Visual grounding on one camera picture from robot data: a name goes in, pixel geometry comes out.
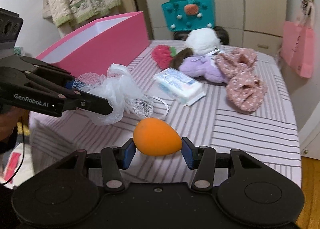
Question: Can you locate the pink storage box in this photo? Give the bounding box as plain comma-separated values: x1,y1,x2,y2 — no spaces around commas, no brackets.
36,11,150,77

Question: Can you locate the pink paper bag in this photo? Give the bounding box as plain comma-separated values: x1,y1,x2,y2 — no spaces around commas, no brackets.
280,21,315,79

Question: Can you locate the red strawberry plush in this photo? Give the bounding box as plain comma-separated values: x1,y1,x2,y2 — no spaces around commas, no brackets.
151,45,177,70

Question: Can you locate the pink floral cloth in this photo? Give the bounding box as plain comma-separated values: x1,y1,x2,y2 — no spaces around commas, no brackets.
215,48,267,113

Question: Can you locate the white mesh bath sponge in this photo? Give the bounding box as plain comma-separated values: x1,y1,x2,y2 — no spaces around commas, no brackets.
73,63,169,126

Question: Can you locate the blue wet wipes pack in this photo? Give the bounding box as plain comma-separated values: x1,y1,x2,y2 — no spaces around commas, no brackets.
153,68,206,106

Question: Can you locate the orange makeup sponge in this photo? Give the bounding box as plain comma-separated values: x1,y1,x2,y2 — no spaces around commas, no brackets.
133,117,182,156

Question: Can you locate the black cable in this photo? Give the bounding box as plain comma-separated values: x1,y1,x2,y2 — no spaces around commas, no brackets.
0,121,26,186

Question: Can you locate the purple plush toy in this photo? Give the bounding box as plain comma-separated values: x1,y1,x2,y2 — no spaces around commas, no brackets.
178,56,229,83

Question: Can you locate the teal felt handbag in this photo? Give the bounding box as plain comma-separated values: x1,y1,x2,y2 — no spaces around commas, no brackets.
161,0,216,32

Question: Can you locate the black suitcase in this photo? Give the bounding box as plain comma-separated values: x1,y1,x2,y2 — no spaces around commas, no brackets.
173,26,229,46

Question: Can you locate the white panda plush toy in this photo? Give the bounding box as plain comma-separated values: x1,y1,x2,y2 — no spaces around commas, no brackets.
169,28,222,70

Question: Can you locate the striped pink bed sheet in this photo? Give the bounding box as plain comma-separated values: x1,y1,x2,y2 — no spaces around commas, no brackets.
29,40,302,184

